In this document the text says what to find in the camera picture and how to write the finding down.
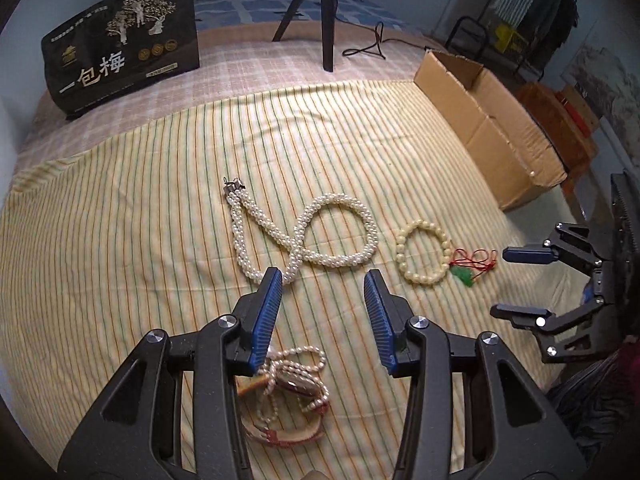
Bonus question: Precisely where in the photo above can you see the blue patterned bedding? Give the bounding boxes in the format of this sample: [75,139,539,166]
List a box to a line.
[192,0,401,31]

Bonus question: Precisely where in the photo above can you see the cream bead bracelet red cord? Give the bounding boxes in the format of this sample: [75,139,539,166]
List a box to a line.
[395,221,501,288]

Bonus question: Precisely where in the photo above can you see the dark hanging clothes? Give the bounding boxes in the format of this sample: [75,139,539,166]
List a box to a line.
[520,0,578,61]

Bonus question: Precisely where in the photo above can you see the small tan box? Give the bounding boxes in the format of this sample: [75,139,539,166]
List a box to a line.
[552,84,606,133]

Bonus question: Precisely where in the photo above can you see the orange cloth covered table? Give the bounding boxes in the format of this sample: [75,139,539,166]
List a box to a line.
[515,82,601,196]

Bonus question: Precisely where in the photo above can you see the yellow striped bedsheet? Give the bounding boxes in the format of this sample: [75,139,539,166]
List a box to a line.
[0,80,601,480]

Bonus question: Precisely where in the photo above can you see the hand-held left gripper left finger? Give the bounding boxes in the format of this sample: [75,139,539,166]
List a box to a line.
[57,266,283,480]

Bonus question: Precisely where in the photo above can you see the thin pearl necklace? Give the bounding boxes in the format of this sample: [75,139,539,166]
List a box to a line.
[255,345,331,423]

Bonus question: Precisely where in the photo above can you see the yellow crate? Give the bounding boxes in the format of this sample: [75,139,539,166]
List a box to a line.
[492,22,531,56]

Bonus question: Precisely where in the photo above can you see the black printed bag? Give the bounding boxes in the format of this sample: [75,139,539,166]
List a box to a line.
[41,0,201,121]

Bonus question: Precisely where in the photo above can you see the person's patterned clothing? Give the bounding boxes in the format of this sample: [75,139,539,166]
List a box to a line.
[547,347,640,480]

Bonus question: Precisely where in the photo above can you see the black tripod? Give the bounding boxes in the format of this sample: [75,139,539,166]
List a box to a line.
[271,0,341,72]

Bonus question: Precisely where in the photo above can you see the pink checked blanket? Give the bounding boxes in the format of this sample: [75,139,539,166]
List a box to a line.
[20,25,451,161]

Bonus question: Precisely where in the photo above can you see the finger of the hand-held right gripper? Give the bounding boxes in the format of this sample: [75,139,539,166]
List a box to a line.
[490,302,601,363]
[502,221,608,281]

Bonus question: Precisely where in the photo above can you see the cardboard box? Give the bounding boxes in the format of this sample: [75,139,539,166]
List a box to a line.
[413,49,568,212]

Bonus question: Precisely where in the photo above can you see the black shoe rack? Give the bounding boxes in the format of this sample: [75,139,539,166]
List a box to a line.
[445,16,543,81]

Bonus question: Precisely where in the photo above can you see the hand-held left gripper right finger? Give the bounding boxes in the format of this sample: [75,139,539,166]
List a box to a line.
[363,269,587,480]

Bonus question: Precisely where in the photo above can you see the landscape wall poster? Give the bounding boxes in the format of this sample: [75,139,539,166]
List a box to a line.
[560,20,640,166]

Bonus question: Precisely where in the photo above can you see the thick braided pearl necklace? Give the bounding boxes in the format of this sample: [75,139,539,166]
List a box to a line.
[222,176,379,286]

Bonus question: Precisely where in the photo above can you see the black cable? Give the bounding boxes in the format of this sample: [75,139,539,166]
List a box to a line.
[342,20,436,59]

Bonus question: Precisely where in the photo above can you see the red flat box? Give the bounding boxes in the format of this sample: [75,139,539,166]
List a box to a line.
[559,97,598,126]

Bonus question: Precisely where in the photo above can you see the red strap watch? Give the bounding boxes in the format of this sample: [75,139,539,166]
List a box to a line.
[239,367,332,448]

